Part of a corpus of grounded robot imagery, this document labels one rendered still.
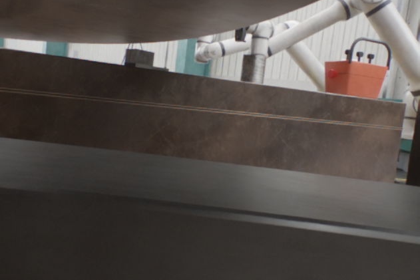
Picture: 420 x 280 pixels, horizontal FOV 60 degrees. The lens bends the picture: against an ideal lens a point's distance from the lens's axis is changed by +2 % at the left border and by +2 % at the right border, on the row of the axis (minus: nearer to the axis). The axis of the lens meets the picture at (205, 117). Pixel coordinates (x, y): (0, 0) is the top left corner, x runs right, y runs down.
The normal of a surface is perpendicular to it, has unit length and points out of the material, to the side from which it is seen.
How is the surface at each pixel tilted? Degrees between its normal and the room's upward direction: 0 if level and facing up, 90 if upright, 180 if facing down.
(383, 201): 0
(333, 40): 90
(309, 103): 90
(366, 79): 97
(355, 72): 97
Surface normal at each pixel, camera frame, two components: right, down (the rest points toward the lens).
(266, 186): 0.11, -0.99
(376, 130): 0.37, 0.11
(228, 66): -0.71, -0.04
